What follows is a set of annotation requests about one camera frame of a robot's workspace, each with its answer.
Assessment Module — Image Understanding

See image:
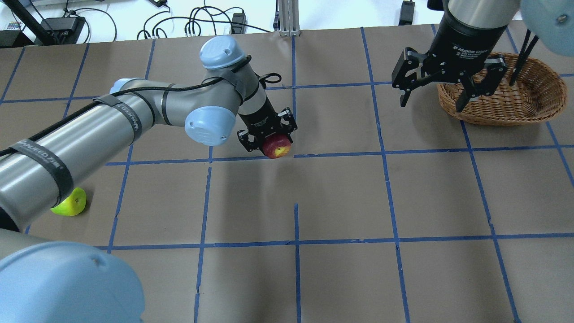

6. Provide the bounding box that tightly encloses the black power adapter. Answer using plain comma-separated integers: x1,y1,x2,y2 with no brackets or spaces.
398,0,415,25

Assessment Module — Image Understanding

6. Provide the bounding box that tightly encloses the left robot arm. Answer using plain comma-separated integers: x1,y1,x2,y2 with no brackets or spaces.
0,35,298,323

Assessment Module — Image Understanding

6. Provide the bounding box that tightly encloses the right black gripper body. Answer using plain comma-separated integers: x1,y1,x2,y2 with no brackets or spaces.
391,22,508,87

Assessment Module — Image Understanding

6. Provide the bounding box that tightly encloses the woven wicker basket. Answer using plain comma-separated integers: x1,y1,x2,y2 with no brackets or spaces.
436,53,568,126

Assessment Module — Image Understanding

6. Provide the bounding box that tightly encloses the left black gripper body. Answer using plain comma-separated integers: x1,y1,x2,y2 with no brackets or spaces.
236,101,298,153

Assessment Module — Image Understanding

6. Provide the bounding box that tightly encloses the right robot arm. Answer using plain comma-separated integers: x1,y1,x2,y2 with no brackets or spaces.
391,0,574,112

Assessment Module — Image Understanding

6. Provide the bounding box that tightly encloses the red yellow apple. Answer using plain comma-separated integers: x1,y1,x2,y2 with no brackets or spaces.
262,133,292,159

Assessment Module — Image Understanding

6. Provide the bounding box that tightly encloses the aluminium frame post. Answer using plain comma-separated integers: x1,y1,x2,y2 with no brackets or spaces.
276,0,301,37

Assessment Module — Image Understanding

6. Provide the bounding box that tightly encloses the green apple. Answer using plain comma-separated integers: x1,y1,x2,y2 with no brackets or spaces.
50,187,87,217

